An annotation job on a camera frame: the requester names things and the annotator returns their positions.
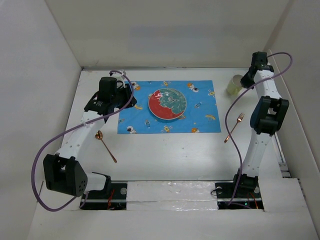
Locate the blue space print cloth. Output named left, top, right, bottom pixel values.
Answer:
left=117, top=80, right=221, bottom=134

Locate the red and teal plate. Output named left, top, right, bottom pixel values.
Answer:
left=148, top=88, right=187, bottom=121

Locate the pale yellow mug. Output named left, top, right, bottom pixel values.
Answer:
left=226, top=74, right=244, bottom=96

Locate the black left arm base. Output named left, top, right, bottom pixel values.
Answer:
left=79, top=172, right=128, bottom=211

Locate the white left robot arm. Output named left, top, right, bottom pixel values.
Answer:
left=43, top=75, right=239, bottom=199

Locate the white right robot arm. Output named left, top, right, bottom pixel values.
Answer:
left=231, top=51, right=290, bottom=197

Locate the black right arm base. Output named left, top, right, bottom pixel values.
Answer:
left=210, top=173, right=264, bottom=210

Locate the copper fork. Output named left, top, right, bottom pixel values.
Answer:
left=224, top=112, right=245, bottom=143

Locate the copper spoon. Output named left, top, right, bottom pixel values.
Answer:
left=95, top=130, right=118, bottom=163

